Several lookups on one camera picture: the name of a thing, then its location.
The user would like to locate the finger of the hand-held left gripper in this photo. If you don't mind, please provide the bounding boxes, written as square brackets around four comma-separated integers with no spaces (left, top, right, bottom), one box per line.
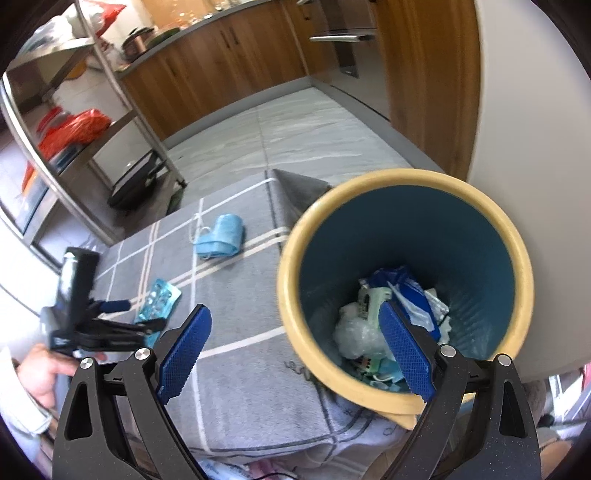
[90,298,133,317]
[74,318,167,355]

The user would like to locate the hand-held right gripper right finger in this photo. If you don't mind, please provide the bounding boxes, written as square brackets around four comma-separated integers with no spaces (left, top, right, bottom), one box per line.
[365,300,541,480]

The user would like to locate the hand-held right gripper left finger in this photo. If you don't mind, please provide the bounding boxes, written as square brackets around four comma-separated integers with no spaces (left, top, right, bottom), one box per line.
[52,304,213,480]

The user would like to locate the teal blister pack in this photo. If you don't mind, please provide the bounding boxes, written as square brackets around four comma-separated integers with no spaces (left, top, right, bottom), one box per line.
[134,278,182,347]

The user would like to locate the clear plastic wrap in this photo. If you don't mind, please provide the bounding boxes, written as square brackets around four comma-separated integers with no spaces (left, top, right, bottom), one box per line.
[333,302,393,361]

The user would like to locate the blue white wet wipes packet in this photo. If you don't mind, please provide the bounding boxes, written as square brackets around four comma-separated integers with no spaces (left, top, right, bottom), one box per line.
[360,267,451,334]

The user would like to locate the yellow rimmed blue bin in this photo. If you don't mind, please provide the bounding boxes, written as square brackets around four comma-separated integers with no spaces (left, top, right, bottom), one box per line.
[277,168,535,431]

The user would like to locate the person's left forearm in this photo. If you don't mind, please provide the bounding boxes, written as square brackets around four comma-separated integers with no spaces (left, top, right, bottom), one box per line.
[0,346,52,435]

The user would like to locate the person's left hand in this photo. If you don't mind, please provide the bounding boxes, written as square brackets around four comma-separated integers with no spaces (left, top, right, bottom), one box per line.
[15,345,83,409]

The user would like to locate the pale green white wrapper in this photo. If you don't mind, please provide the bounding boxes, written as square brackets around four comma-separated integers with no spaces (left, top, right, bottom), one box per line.
[358,286,393,320]

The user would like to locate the grey checked mat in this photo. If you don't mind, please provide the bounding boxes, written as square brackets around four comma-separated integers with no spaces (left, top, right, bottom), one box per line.
[90,168,416,459]

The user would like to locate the black electric griddle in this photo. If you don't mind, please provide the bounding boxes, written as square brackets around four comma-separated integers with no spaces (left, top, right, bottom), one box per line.
[107,152,170,211]

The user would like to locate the folded blue face mask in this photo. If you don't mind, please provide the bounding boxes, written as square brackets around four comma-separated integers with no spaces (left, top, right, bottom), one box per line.
[189,213,246,260]

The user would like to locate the red plastic bag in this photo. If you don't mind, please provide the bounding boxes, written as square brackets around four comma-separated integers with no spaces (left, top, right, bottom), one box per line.
[37,108,113,160]

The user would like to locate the stainless steel shelf rack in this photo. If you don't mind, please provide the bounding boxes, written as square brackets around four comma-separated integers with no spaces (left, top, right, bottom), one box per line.
[0,0,188,246]

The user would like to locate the brown rice cooker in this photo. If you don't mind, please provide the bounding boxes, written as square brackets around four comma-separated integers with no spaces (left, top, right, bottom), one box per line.
[121,27,156,61]

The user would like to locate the wooden base cabinets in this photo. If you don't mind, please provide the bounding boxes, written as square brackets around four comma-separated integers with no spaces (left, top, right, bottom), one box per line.
[117,0,324,140]

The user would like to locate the tall wooden cabinet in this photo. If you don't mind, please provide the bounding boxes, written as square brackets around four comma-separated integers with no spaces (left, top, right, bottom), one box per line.
[373,0,484,182]

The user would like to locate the stainless steel oven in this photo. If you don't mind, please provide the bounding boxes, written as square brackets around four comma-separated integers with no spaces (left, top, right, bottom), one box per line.
[295,0,393,121]

